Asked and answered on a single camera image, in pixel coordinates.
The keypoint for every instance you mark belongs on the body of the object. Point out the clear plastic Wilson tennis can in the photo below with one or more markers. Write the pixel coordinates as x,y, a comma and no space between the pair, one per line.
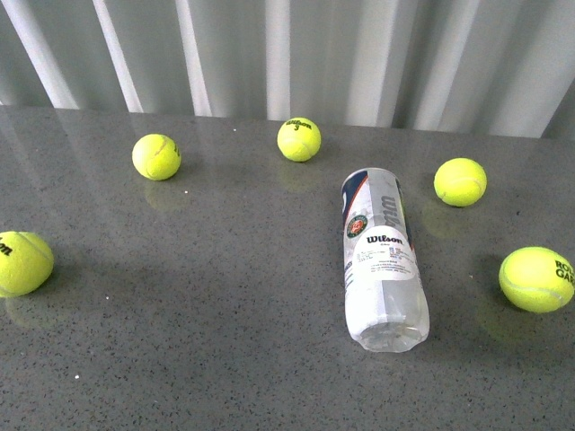
386,309

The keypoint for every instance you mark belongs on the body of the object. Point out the Wilson 3 tennis ball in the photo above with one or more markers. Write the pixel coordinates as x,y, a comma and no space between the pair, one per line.
299,139

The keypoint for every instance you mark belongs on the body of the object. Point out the tennis ball back left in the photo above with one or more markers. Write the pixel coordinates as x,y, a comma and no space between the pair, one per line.
156,157

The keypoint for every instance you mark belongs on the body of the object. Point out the plain tennis ball right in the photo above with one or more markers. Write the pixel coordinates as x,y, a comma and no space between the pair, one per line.
460,182

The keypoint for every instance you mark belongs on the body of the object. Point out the Roland Garros tennis ball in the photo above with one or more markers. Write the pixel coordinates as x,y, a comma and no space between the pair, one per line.
537,279

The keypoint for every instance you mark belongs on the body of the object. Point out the tennis ball far left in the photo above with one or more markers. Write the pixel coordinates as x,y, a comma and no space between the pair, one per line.
26,263

